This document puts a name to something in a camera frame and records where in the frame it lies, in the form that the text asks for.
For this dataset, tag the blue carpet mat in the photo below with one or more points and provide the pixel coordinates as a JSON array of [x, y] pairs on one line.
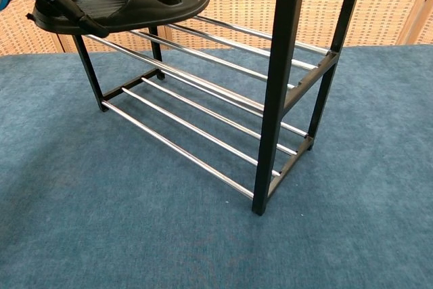
[[135, 228]]

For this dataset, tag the black chrome shoe rack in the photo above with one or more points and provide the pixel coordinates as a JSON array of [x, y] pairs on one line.
[[287, 32]]

